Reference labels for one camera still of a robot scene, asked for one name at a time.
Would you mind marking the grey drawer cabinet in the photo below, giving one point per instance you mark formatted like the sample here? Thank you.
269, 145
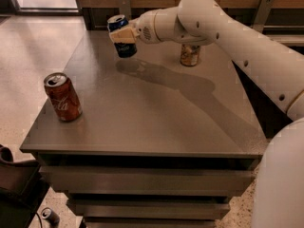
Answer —
158, 144

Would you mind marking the blue Pepsi can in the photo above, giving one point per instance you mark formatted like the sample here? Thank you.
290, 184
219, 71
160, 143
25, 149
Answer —
115, 23

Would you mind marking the metal bracket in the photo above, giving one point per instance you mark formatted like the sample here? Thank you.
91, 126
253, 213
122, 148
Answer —
262, 12
124, 12

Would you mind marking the left metal bracket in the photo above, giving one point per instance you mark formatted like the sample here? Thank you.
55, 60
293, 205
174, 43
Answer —
124, 12

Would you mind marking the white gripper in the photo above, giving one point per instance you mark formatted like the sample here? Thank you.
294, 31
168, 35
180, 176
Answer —
144, 28

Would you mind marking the right metal bracket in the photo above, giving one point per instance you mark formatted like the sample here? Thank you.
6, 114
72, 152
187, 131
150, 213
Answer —
262, 12

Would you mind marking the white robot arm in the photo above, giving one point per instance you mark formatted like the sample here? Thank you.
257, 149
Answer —
276, 69

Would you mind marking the red Coca-Cola can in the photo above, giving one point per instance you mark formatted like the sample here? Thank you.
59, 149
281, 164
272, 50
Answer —
62, 96

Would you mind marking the can on floor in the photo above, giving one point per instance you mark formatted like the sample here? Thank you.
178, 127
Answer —
50, 216

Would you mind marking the orange and white can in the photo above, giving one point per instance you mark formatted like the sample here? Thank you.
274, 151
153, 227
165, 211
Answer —
189, 55

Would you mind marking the dark chair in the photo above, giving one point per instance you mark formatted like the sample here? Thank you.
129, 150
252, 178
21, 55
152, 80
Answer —
22, 190

